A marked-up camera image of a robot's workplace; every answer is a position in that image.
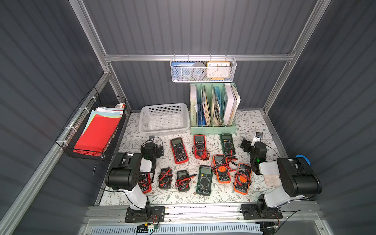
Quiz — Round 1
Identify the white plastic basket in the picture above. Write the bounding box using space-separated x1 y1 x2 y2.
139 103 191 136

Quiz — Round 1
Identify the green multimeter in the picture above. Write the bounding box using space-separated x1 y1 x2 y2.
196 165 213 196
220 133 236 156

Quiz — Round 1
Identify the orange multimeter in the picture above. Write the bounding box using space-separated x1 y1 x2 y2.
211 154 237 184
234 163 252 195

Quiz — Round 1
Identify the red multimeter with leads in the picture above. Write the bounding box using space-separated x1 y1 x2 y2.
192 135 210 161

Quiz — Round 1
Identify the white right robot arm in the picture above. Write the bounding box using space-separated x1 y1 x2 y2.
240 138 322 214

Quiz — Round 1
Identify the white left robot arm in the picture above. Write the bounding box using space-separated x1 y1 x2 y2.
104 141 164 210

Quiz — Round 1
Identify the red multimeter near left arm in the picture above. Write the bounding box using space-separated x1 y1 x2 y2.
138 172 153 194

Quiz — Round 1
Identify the small black multimeter left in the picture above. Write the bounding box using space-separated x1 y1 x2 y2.
158 167 172 190

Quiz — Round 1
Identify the small black multimeter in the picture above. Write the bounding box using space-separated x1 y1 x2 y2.
158 167 172 190
175 170 197 192

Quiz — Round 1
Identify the small black multimeter right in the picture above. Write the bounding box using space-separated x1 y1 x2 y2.
175 170 197 192

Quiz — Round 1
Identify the blue box in basket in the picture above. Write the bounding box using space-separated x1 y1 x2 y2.
170 62 194 82

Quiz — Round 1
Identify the pink calculator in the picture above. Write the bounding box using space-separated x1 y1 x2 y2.
264 174 282 188

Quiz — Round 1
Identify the blue lid jar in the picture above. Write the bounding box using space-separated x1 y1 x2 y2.
295 155 310 165

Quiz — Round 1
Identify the red paper folder stack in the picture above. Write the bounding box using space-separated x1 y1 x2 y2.
73 107 124 157

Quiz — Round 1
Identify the green file organizer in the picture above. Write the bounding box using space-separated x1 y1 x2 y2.
190 83 241 135

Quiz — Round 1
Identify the yellow alarm clock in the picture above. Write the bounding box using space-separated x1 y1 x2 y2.
206 61 231 79

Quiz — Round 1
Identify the grey tape roll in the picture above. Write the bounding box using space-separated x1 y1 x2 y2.
191 62 206 81

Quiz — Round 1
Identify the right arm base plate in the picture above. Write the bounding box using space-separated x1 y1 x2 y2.
240 204 283 220

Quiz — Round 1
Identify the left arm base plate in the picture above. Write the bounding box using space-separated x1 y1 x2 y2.
124 206 165 223

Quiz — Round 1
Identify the black wire wall basket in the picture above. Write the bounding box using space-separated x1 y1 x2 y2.
55 89 127 160

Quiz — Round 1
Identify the white perforated cable duct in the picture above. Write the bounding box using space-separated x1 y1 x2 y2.
85 222 263 235

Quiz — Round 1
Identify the white wire wall basket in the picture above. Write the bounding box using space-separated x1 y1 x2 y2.
170 56 238 83

